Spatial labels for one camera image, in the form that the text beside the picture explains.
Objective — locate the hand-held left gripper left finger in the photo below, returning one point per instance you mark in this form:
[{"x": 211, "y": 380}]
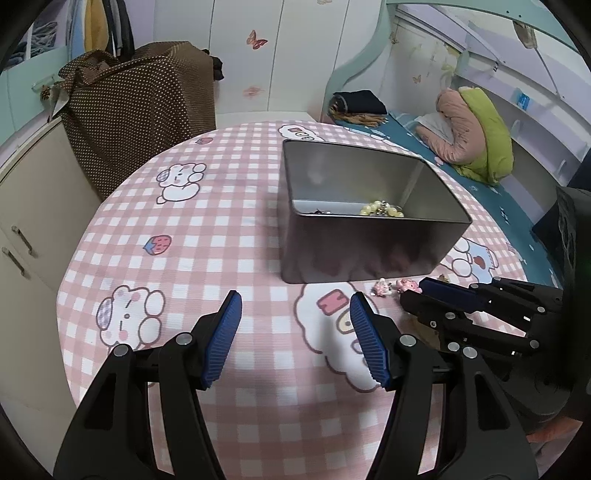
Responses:
[{"x": 221, "y": 344}]

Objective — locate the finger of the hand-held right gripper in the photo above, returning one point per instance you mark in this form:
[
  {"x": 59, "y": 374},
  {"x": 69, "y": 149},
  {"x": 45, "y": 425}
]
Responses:
[
  {"x": 445, "y": 290},
  {"x": 461, "y": 327}
]

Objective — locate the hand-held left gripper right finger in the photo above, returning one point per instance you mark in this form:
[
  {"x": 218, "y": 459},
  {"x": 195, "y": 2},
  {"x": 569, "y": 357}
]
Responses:
[{"x": 369, "y": 344}]

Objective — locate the grey metal tin box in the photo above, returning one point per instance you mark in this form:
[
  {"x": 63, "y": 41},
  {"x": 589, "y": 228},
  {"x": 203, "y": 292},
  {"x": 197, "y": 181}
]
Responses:
[{"x": 369, "y": 249}]

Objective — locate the person's right forearm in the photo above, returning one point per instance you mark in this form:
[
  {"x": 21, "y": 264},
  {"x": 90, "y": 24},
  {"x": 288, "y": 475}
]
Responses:
[{"x": 551, "y": 436}]

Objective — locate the teal printed bed sheet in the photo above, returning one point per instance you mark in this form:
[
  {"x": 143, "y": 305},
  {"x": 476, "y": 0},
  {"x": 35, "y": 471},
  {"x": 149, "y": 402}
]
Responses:
[{"x": 498, "y": 207}]

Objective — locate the pink and green folded quilt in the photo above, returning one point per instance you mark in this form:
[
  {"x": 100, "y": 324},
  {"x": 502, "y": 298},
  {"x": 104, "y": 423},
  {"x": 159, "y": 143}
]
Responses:
[{"x": 485, "y": 138}]

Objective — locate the tan folded clothes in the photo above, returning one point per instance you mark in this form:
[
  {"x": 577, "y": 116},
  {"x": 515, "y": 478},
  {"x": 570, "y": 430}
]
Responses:
[{"x": 364, "y": 120}]

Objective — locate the small blue box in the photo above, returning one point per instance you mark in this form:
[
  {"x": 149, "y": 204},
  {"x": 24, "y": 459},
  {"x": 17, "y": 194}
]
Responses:
[{"x": 524, "y": 100}]

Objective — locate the dark folded clothes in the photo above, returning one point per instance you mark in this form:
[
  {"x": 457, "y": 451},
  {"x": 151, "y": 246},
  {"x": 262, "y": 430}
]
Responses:
[{"x": 360, "y": 101}]

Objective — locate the beige cabinet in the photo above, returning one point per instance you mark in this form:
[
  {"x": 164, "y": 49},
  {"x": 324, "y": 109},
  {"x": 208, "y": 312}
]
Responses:
[{"x": 37, "y": 198}]

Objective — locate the brown dotted cloth cover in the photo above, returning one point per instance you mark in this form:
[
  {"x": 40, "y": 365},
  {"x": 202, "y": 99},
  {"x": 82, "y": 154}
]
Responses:
[{"x": 138, "y": 115}]

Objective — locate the pale pink butterfly sticker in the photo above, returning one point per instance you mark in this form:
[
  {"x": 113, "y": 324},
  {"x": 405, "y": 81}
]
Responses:
[{"x": 253, "y": 91}]

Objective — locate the hanging grey pouch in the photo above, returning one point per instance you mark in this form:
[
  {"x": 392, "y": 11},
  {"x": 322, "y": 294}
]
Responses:
[{"x": 524, "y": 37}]

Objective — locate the black cloth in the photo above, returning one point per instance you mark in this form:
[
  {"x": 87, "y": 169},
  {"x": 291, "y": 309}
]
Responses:
[{"x": 217, "y": 68}]

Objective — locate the white wardrobe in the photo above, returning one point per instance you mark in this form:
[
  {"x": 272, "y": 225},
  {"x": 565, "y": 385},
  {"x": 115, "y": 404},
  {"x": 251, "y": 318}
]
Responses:
[{"x": 295, "y": 55}]

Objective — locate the pine cone ornament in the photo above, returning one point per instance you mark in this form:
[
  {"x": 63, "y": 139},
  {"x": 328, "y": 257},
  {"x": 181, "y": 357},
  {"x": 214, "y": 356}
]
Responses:
[{"x": 45, "y": 95}]

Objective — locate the teal drawer unit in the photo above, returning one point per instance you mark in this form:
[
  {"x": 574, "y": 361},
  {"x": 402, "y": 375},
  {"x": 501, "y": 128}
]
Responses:
[{"x": 23, "y": 101}]

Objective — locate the row of hanging clothes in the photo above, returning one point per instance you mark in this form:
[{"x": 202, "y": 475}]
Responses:
[{"x": 106, "y": 27}]

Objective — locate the folded blue jeans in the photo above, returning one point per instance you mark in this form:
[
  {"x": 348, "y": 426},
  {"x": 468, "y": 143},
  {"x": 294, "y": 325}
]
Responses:
[{"x": 34, "y": 44}]

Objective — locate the lavender cubby shelf unit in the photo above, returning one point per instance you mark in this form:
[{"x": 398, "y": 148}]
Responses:
[{"x": 55, "y": 27}]

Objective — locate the lavender wall shelves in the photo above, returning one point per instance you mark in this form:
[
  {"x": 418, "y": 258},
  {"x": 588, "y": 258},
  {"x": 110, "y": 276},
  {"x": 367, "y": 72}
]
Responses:
[{"x": 545, "y": 115}]

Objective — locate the teal bunk bed frame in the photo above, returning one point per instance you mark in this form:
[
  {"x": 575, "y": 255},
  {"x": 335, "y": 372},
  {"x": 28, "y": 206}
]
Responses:
[{"x": 360, "y": 60}]

